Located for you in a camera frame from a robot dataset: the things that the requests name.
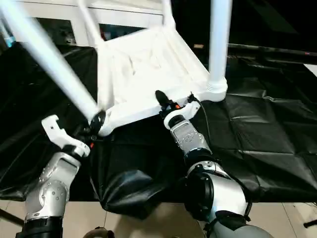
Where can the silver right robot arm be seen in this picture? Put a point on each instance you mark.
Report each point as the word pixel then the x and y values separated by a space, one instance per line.
pixel 188 138

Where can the dark rounded robot foot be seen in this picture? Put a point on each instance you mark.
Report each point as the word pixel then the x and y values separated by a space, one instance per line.
pixel 99 233

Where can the black metal stand foot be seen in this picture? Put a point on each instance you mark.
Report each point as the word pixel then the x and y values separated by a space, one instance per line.
pixel 310 223

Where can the teal plastic stool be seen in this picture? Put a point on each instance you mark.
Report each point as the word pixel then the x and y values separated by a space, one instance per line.
pixel 8 39

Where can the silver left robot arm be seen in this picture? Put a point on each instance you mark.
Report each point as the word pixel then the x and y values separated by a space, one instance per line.
pixel 49 188

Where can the black metal rail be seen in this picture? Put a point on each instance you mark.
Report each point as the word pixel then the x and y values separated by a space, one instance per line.
pixel 272 49

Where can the white plastic table top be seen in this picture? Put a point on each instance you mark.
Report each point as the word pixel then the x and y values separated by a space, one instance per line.
pixel 148 74

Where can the white cabinet with glass doors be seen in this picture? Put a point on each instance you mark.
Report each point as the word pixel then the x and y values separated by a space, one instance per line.
pixel 123 17

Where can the black plastic mat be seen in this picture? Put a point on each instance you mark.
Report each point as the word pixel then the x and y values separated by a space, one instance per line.
pixel 260 124

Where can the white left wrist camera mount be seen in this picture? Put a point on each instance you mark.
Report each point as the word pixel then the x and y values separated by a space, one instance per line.
pixel 59 134

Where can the black metal workbench leg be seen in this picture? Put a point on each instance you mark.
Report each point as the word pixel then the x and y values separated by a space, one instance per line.
pixel 10 217

